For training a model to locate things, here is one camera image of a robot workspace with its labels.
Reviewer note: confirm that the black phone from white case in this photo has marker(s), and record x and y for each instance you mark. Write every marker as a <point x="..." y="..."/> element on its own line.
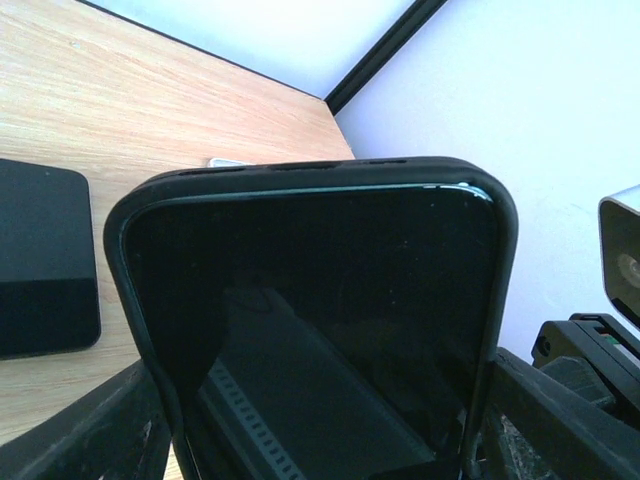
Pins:
<point x="49" y="285"/>

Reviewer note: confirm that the white phone case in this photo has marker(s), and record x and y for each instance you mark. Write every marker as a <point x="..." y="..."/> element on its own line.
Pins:
<point x="217" y="162"/>

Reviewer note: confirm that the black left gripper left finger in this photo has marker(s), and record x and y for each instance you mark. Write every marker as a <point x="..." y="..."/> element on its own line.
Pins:
<point x="116" y="431"/>

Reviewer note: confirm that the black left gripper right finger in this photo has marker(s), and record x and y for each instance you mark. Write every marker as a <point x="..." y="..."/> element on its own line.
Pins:
<point x="534" y="427"/>

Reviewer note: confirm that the black enclosure frame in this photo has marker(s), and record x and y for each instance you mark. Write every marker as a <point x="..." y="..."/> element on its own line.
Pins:
<point x="328" y="49"/>

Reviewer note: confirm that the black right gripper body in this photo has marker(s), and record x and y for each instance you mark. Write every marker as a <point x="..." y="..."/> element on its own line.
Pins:
<point x="596" y="357"/>

